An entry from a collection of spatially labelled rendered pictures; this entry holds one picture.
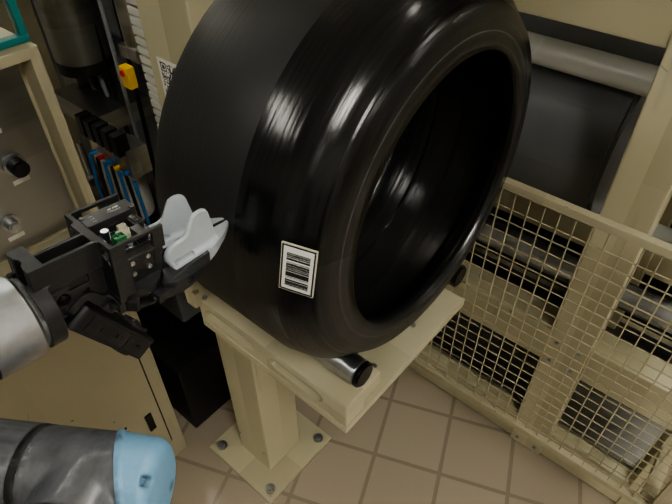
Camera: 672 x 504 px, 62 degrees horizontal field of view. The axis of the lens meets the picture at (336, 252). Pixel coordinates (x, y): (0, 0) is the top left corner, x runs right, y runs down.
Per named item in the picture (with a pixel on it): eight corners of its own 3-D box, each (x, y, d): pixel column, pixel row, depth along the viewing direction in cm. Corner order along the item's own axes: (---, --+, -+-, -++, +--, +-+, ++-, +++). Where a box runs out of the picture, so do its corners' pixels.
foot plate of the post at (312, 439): (209, 448, 173) (208, 444, 172) (271, 391, 188) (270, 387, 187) (270, 504, 161) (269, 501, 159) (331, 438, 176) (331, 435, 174)
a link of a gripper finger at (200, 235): (244, 196, 56) (167, 235, 51) (246, 242, 60) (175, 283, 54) (223, 184, 58) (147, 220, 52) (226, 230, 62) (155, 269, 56)
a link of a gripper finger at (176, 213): (223, 184, 58) (147, 220, 52) (226, 230, 62) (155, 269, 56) (204, 173, 59) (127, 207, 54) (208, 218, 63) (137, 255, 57)
